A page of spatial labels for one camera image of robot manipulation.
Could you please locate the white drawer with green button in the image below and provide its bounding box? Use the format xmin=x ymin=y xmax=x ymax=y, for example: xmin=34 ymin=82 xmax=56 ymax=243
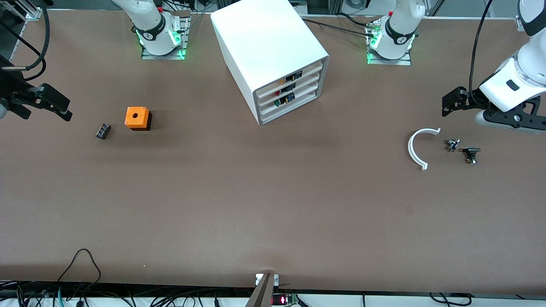
xmin=259 ymin=85 xmax=319 ymax=122

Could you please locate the white drawer with red button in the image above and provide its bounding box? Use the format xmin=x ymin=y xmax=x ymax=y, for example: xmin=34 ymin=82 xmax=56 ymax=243
xmin=257 ymin=73 xmax=321 ymax=110

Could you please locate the white drawer cabinet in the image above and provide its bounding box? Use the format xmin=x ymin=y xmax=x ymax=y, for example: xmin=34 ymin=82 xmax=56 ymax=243
xmin=210 ymin=0 xmax=330 ymax=127

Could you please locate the white curved plastic arc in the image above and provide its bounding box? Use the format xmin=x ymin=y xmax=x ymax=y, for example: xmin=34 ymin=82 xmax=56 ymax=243
xmin=408 ymin=127 xmax=441 ymax=171

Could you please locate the orange box with hole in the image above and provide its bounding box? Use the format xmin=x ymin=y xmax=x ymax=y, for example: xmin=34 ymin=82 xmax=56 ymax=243
xmin=125 ymin=106 xmax=152 ymax=131

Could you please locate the device with red display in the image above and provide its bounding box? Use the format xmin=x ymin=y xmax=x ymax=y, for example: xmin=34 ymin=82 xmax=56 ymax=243
xmin=271 ymin=293 xmax=299 ymax=306

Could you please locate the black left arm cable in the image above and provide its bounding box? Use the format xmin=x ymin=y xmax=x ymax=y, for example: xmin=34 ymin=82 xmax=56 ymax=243
xmin=469 ymin=0 xmax=494 ymax=95

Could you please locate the black switch part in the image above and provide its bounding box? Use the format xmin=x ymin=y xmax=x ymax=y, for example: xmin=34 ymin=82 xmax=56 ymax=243
xmin=462 ymin=147 xmax=482 ymax=165

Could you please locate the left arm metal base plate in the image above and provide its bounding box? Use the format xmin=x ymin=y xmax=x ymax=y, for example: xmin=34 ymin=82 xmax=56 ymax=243
xmin=366 ymin=19 xmax=412 ymax=66

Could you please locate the aluminium frame profile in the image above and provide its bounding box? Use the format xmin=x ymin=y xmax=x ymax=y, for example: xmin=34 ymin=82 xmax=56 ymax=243
xmin=22 ymin=0 xmax=44 ymax=20

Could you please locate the thin black looped cable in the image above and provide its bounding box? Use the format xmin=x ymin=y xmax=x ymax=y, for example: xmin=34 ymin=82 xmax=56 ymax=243
xmin=55 ymin=249 xmax=102 ymax=284

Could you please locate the thick black cable behind cabinet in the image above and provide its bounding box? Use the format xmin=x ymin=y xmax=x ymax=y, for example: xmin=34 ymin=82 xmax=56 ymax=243
xmin=301 ymin=17 xmax=377 ymax=37

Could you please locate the tangled black cable bundle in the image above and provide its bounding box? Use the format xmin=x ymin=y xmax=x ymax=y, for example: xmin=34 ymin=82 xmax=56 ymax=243
xmin=0 ymin=279 xmax=239 ymax=307

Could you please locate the camera mount pole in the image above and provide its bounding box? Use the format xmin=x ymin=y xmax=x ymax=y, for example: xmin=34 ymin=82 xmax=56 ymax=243
xmin=244 ymin=273 xmax=280 ymax=307

